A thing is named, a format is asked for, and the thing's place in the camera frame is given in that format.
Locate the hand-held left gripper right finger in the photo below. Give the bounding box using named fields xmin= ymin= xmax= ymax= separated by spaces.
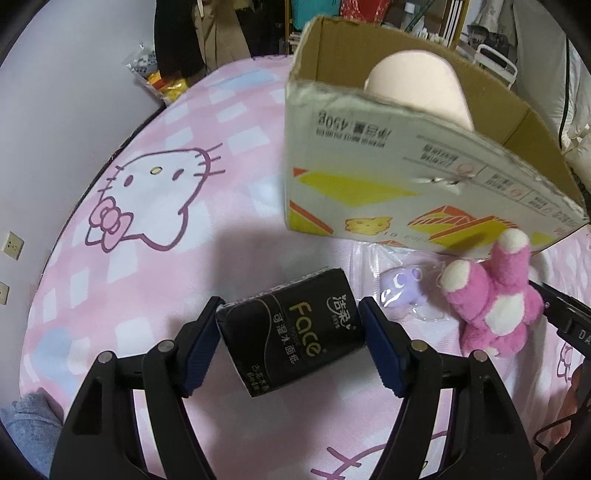
xmin=358 ymin=296 xmax=539 ymax=480

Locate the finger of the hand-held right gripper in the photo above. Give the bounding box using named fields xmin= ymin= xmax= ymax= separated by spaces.
xmin=529 ymin=278 xmax=578 ymax=324

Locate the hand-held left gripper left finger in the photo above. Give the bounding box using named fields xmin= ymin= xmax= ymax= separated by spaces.
xmin=50 ymin=295 xmax=227 ymax=480

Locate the pink and white plush toy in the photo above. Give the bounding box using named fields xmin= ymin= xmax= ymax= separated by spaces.
xmin=436 ymin=229 xmax=546 ymax=358

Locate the black tissue pack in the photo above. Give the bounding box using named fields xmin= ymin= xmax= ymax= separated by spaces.
xmin=216 ymin=267 xmax=370 ymax=398

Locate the cardboard box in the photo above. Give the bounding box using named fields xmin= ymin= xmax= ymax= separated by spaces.
xmin=283 ymin=15 xmax=591 ymax=257

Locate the pink towel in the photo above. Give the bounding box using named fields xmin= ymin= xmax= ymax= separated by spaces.
xmin=362 ymin=50 xmax=475 ymax=132

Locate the purple toy in clear bag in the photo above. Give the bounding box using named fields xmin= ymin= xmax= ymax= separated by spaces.
xmin=351 ymin=242 xmax=458 ymax=324

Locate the cream cushion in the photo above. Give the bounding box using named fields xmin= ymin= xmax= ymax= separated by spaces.
xmin=563 ymin=115 xmax=591 ymax=185

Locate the pink cartoon cat bedsheet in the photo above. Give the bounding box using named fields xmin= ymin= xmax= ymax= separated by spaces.
xmin=21 ymin=55 xmax=591 ymax=480

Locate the person's leg in blue jeans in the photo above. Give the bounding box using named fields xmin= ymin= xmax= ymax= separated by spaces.
xmin=0 ymin=390 xmax=65 ymax=477

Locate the white trolley cart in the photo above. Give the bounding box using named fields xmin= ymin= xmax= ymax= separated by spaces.
xmin=473 ymin=44 xmax=518 ymax=88

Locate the white folded mattress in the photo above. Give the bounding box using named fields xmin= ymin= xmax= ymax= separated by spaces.
xmin=512 ymin=0 xmax=591 ymax=153

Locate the plastic bag of toys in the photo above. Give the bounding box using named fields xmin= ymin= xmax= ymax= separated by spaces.
xmin=124 ymin=39 xmax=190 ymax=104

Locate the wooden shelf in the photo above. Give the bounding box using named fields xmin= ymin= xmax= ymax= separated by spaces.
xmin=286 ymin=0 xmax=469 ymax=51

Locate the black coat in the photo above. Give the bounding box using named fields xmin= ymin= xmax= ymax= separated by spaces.
xmin=154 ymin=0 xmax=206 ymax=77

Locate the beige coat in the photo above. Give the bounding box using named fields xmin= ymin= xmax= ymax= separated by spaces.
xmin=203 ymin=0 xmax=259 ymax=70

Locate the red patterned bag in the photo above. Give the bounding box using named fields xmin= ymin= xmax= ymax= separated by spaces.
xmin=341 ymin=0 xmax=391 ymax=19

